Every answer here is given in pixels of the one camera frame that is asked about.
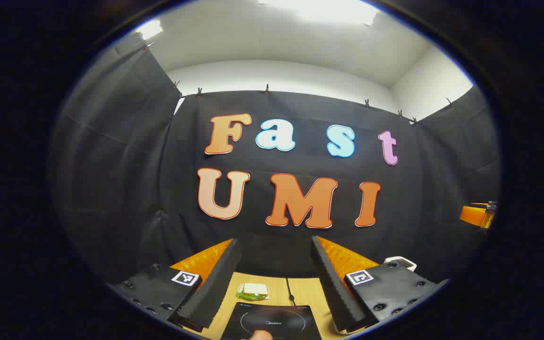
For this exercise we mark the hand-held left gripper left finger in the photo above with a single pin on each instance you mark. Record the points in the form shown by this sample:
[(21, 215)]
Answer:
[(215, 288)]

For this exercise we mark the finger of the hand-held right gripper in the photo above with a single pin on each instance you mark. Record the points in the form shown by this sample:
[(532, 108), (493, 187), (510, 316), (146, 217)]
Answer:
[(475, 215)]

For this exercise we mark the white toaster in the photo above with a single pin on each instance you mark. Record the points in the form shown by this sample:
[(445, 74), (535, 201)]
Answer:
[(409, 265)]

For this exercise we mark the sandwich with lettuce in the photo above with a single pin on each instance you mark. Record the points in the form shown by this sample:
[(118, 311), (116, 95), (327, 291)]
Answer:
[(254, 289)]

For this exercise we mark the black induction cooktop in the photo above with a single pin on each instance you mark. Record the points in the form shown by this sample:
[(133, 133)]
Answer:
[(258, 314)]

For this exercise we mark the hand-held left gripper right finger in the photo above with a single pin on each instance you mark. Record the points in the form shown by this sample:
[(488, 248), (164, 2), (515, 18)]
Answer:
[(335, 293)]

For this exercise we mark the row of small cloth clips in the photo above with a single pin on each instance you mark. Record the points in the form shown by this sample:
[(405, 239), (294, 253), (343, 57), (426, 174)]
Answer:
[(267, 89)]

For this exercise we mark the large ceiling light panel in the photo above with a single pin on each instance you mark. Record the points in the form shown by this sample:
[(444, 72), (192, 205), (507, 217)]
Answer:
[(328, 10)]

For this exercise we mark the small ceiling light panel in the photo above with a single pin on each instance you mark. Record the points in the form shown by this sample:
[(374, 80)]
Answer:
[(150, 29)]

